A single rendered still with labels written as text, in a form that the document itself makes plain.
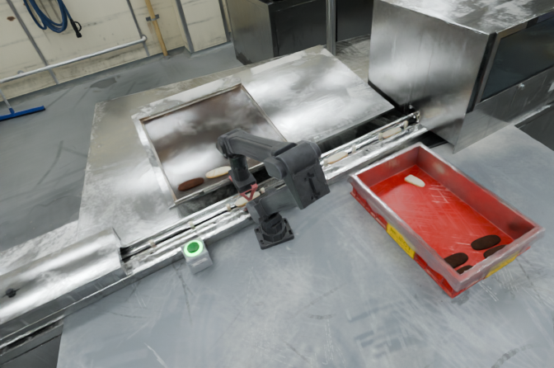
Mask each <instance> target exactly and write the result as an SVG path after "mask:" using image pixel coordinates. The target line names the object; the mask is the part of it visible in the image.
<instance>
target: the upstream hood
mask: <svg viewBox="0 0 554 368"><path fill-rule="evenodd" d="M120 240H121V239H120V237H119V236H118V234H117V233H116V232H115V230H114V228H113V227H109V228H108V229H105V230H102V231H101V232H99V233H97V234H93V235H92V236H89V237H87V238H85V239H82V240H80V241H78V242H75V243H73V244H71V245H68V246H67V247H65V248H61V249H59V250H58V251H55V252H52V253H51V254H48V255H46V256H44V257H41V258H39V259H37V260H34V261H33V262H30V263H27V264H25V265H24V266H21V267H18V268H17V269H14V270H12V271H9V272H7V273H5V274H3V275H0V338H2V337H5V336H6V335H8V334H10V333H14V332H15V331H17V330H19V329H21V328H24V327H25V326H27V325H29V324H31V323H33V322H35V321H37V320H39V319H41V318H43V317H45V316H48V315H50V314H52V313H54V312H56V311H58V310H60V309H62V308H64V307H66V306H68V305H70V304H72V303H74V302H76V301H78V300H81V299H83V298H85V297H87V296H89V295H91V294H93V293H95V292H97V291H98V290H101V289H103V288H105V287H107V286H108V285H111V284H113V283H116V282H117V281H120V280H122V279H124V278H125V277H127V273H126V269H125V265H124V262H123V260H122V257H121V254H120Z"/></svg>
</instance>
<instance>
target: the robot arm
mask: <svg viewBox="0 0 554 368"><path fill-rule="evenodd" d="M217 140H218V142H217V143H216V148H217V150H218V151H219V152H220V153H221V154H222V155H223V156H224V157H225V158H226V159H228V161H229V163H230V166H231V170H228V174H229V175H230V176H229V178H230V180H231V181H232V183H233V184H234V186H235V187H236V188H237V190H238V192H239V194H240V195H241V196H243V197H244V198H245V199H246V200H248V201H249V202H247V203H246V207H247V210H248V212H249V214H250V216H251V217H252V218H253V220H254V221H255V222H256V223H257V224H259V223H261V225H260V226H258V227H255V228H254V231H255V234H256V238H257V241H258V243H259V245H260V248H261V249H262V250H264V249H267V248H271V247H273V246H275V245H278V244H281V243H284V242H287V241H289V240H292V239H294V233H293V230H292V229H291V227H290V224H289V222H288V220H287V219H286V218H282V215H280V214H279V212H280V211H281V210H287V209H289V208H293V207H295V206H298V207H299V209H300V210H303V209H305V208H307V206H309V205H311V204H312V203H313V202H315V201H316V200H319V199H320V198H322V197H323V196H325V195H327V194H329V193H330V189H329V186H328V184H327V181H326V178H325V175H324V172H323V170H322V165H321V163H320V161H319V158H320V157H321V156H322V152H321V150H320V148H319V147H318V145H317V144H316V143H314V142H311V141H307V140H303V139H302V140H300V141H298V142H297V143H294V142H280V141H276V140H272V139H267V138H263V137H260V136H256V135H253V134H248V133H247V132H246V131H245V130H243V129H241V128H236V129H235V130H232V131H229V132H227V133H226V134H223V135H221V136H219V137H218V138H217ZM246 156H247V157H249V158H253V159H255V160H257V161H259V162H262V163H264V164H265V168H266V171H267V172H268V174H269V175H270V176H271V177H274V178H276V179H278V180H281V179H283V180H284V182H285V184H286V186H284V187H282V188H280V189H279V190H277V189H275V188H272V189H269V190H268V191H266V192H265V193H263V194H261V195H260V196H258V197H256V198H255V199H252V197H253V195H254V193H255V191H256V189H257V187H258V186H257V184H256V179H255V178H254V177H253V176H252V174H251V172H250V171H249V169H248V165H247V161H246ZM250 190H251V194H250V197H248V196H246V195H245V193H246V192H248V191H250Z"/></svg>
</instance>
